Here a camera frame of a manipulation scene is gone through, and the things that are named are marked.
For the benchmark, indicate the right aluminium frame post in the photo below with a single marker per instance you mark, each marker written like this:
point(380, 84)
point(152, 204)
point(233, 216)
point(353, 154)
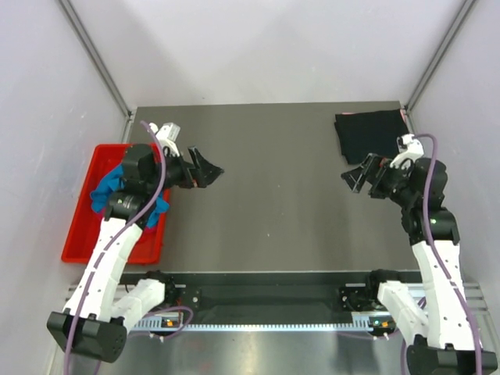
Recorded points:
point(451, 32)

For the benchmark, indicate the magenta t shirt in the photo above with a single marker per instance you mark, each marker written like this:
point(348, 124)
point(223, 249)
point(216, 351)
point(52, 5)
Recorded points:
point(147, 230)

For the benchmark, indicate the blue t shirt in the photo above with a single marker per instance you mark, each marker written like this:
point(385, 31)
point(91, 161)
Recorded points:
point(110, 183)

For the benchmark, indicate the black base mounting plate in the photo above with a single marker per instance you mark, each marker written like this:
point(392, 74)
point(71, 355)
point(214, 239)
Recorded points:
point(327, 291)

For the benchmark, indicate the aluminium front rail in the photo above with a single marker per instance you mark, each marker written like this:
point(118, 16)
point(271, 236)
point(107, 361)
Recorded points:
point(273, 308)

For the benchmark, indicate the left aluminium frame post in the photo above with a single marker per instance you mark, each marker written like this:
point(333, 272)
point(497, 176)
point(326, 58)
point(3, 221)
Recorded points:
point(93, 54)

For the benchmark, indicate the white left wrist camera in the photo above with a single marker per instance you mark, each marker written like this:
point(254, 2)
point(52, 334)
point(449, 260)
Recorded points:
point(167, 135)

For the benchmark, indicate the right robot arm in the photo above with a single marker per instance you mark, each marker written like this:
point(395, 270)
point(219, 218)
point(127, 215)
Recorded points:
point(441, 337)

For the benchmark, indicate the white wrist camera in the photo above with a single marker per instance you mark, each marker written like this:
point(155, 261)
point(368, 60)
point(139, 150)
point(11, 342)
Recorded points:
point(167, 135)
point(409, 150)

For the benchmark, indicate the aluminium frame post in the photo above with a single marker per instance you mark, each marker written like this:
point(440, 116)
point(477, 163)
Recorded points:
point(93, 54)
point(451, 32)

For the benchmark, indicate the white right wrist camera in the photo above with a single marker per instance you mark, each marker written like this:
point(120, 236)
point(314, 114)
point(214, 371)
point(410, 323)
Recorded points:
point(409, 150)

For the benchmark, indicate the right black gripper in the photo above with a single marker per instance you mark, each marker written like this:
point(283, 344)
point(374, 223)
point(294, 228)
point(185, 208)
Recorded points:
point(355, 178)

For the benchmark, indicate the grey slotted cable duct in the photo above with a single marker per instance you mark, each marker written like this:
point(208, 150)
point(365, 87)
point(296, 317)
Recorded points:
point(169, 323)

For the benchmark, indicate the black t shirt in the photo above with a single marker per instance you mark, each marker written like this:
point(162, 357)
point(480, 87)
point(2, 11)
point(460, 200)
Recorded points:
point(362, 133)

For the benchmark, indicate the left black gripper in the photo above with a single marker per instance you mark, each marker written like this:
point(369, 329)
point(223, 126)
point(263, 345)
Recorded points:
point(204, 174)

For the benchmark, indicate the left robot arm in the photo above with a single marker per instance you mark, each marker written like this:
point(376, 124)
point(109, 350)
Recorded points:
point(93, 323)

